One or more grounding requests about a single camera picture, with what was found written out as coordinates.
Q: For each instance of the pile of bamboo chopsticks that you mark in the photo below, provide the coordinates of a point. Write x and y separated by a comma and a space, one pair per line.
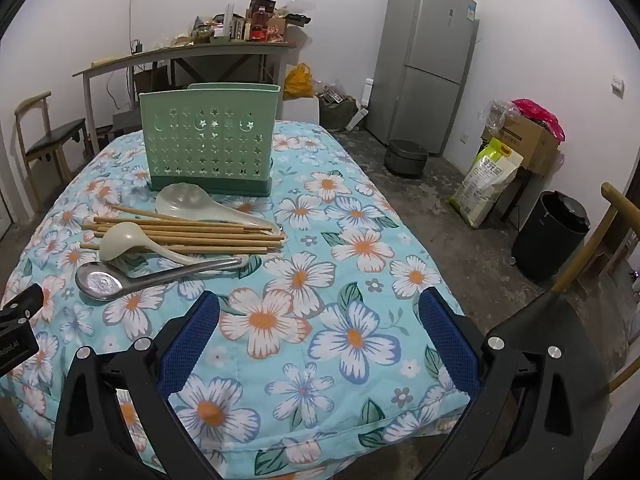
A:
200, 237

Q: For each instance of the green perforated utensil holder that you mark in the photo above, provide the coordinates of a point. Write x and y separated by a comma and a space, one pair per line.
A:
210, 150

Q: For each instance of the pink plastic bag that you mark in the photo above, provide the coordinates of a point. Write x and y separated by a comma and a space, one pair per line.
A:
537, 112

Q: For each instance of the black charger plug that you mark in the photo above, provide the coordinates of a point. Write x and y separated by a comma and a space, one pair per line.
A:
136, 46

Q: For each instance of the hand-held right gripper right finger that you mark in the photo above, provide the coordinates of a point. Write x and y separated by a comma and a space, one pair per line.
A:
447, 340

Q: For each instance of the clear plastic bag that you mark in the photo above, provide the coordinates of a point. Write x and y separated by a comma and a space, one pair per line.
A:
500, 115

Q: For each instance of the wooden chair with black seat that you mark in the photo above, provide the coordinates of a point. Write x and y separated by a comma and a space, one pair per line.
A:
55, 135

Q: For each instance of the cream plastic soup spoon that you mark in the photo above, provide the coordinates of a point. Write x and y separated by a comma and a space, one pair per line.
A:
120, 240

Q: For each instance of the large cardboard box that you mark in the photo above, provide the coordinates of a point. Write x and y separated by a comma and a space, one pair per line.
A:
530, 142

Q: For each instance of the black trash bin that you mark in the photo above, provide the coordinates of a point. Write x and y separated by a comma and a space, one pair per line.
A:
550, 235

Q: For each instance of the white desktop rack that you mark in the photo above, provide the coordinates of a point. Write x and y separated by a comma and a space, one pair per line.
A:
230, 25

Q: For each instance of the white foam box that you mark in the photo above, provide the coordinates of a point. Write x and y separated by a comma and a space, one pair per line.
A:
300, 109

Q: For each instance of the black flat item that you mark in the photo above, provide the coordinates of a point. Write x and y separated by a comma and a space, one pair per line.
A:
300, 17

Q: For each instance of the red drink bottle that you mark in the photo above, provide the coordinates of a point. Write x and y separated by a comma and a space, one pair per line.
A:
258, 25

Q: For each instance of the olive green bag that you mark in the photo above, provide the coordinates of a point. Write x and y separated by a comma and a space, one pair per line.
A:
337, 110

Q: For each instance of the yellow plastic bag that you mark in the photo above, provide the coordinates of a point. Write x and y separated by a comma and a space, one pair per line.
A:
299, 82

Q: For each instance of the yellow and white rice bag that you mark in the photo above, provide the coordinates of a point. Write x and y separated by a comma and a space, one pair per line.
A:
487, 185

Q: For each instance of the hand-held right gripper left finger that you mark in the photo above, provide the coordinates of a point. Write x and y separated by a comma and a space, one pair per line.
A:
192, 340

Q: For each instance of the black cooking pot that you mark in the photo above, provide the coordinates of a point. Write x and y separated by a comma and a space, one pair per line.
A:
406, 157

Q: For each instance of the silver refrigerator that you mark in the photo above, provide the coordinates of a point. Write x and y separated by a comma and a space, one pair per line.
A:
425, 60

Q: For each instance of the brown cardboard box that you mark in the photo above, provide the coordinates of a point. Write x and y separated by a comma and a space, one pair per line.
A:
150, 85

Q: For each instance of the dark brown box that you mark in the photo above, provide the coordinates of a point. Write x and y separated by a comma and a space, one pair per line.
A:
261, 6

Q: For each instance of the metal spoon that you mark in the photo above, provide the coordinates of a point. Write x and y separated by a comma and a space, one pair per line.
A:
102, 282

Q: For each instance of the light wooden chair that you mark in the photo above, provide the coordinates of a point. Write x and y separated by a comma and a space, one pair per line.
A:
617, 200

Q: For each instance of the curved desk with white legs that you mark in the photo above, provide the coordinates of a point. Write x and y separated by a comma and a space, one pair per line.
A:
200, 49

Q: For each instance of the blue floral quilt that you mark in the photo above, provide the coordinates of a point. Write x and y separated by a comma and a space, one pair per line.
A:
300, 335

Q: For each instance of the large translucent white spoon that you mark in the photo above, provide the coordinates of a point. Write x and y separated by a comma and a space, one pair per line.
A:
180, 200

